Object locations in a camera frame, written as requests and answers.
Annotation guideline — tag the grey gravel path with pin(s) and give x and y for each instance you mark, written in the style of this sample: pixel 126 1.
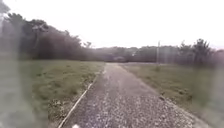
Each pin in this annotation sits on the grey gravel path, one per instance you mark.
pixel 121 100

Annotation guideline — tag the pale pole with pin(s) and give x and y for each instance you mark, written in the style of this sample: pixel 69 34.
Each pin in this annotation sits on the pale pole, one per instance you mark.
pixel 158 53

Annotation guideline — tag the pale kerb strip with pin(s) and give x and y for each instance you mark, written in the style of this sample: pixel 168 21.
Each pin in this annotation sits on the pale kerb strip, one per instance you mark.
pixel 77 103

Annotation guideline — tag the grass field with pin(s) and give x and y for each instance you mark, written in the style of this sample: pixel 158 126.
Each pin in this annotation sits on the grass field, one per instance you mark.
pixel 180 80
pixel 56 80

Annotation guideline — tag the wood of dark trees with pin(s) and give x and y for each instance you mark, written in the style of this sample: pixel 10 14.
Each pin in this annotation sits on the wood of dark trees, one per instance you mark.
pixel 50 43

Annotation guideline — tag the robot's own part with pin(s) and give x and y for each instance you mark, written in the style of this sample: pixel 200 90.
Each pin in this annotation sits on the robot's own part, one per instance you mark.
pixel 76 126

